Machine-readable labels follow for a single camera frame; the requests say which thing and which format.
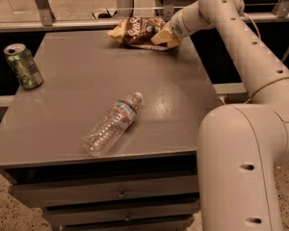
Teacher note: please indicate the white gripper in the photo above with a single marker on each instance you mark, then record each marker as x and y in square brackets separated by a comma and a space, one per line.
[175, 25]

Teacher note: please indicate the clear plastic water bottle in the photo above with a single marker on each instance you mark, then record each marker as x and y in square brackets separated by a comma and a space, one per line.
[105, 133]

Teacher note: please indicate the brown chip bag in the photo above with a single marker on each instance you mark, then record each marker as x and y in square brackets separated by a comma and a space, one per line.
[138, 31]

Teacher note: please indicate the grey drawer cabinet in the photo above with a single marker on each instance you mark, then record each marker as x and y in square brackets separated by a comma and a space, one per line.
[155, 159]

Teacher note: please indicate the drawer knob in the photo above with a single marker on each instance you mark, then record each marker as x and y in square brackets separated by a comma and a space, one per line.
[127, 218]
[122, 195]

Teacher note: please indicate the metal window rail frame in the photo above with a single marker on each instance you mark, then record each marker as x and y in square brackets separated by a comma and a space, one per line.
[69, 15]

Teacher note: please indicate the green soda can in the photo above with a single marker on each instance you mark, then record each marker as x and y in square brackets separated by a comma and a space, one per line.
[22, 62]

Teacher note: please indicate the top drawer knob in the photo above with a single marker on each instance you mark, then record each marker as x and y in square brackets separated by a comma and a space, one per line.
[122, 195]

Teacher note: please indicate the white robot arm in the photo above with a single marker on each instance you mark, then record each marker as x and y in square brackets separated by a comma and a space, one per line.
[238, 145]

